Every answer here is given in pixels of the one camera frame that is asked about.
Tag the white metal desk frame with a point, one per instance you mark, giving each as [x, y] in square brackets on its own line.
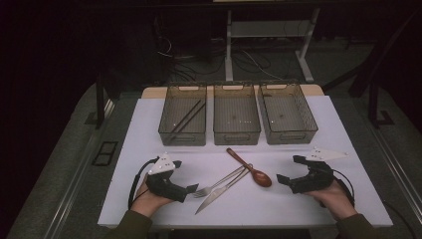
[229, 59]

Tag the person's left hand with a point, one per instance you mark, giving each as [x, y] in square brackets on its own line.
[147, 202]

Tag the metal knife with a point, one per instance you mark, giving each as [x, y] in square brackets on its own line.
[212, 198]

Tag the brown wooden spoon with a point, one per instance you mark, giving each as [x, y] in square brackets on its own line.
[261, 178]

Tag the person's right hand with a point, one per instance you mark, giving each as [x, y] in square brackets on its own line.
[335, 200]

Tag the black metal stand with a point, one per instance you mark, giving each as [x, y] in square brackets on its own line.
[373, 99]
[99, 106]

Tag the metal floor rail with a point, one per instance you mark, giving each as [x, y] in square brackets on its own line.
[74, 186]
[403, 181]

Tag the brown transparent plastic basket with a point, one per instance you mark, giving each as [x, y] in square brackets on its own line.
[236, 116]
[180, 96]
[287, 114]

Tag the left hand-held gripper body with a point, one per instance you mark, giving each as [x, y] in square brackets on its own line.
[164, 187]

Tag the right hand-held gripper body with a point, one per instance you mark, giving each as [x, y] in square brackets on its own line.
[313, 181]

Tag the metal fork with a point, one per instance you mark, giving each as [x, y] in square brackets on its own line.
[202, 192]

